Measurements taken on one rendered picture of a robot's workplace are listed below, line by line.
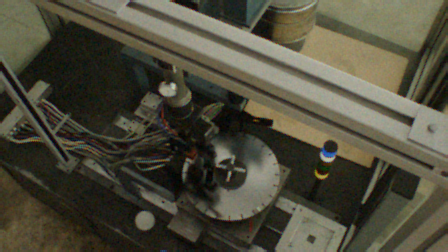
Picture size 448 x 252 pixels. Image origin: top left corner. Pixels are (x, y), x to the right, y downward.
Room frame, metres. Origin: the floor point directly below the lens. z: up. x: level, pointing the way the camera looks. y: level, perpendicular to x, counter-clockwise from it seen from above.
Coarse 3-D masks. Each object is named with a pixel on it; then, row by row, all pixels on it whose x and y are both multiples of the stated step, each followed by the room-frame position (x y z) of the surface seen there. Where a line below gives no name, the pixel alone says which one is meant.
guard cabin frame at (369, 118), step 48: (48, 0) 0.40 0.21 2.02; (96, 0) 0.37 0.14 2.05; (144, 0) 0.37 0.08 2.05; (144, 48) 0.33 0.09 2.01; (192, 48) 0.30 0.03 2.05; (240, 48) 0.30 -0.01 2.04; (288, 96) 0.24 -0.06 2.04; (336, 96) 0.23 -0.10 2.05; (384, 96) 0.23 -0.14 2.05; (432, 96) 0.57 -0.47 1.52; (384, 144) 0.20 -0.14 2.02; (432, 144) 0.18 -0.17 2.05; (432, 240) 0.14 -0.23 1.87
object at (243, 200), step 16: (224, 144) 0.77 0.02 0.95; (240, 144) 0.77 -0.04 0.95; (256, 144) 0.77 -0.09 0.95; (192, 160) 0.71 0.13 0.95; (240, 160) 0.71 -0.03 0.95; (256, 160) 0.70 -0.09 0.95; (272, 160) 0.70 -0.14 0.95; (192, 176) 0.65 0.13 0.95; (208, 176) 0.65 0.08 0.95; (256, 176) 0.64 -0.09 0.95; (272, 176) 0.64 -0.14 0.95; (192, 192) 0.60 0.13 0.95; (208, 192) 0.59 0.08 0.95; (224, 192) 0.59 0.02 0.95; (240, 192) 0.59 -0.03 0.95; (256, 192) 0.59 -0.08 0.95; (272, 192) 0.58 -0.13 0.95; (208, 208) 0.54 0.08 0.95; (224, 208) 0.54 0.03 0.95; (240, 208) 0.53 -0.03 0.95; (256, 208) 0.53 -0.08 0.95
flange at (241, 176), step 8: (224, 160) 0.71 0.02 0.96; (216, 168) 0.68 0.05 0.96; (224, 168) 0.67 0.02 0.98; (216, 176) 0.65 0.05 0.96; (224, 176) 0.64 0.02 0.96; (232, 176) 0.64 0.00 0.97; (240, 176) 0.64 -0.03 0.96; (224, 184) 0.62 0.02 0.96; (232, 184) 0.62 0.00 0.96; (240, 184) 0.61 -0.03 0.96
